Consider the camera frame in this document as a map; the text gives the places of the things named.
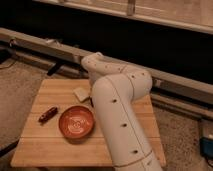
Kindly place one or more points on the orange ceramic bowl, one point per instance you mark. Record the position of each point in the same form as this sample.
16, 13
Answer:
76, 122

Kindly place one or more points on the beige sponge block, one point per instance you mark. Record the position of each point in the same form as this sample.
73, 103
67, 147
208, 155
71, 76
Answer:
81, 94

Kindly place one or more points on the dark red pocket knife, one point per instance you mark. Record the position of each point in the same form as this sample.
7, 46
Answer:
48, 115

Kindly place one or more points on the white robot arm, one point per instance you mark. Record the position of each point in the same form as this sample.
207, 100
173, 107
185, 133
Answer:
113, 87

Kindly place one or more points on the blue object on floor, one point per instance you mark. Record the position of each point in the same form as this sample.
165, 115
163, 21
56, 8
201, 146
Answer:
206, 147

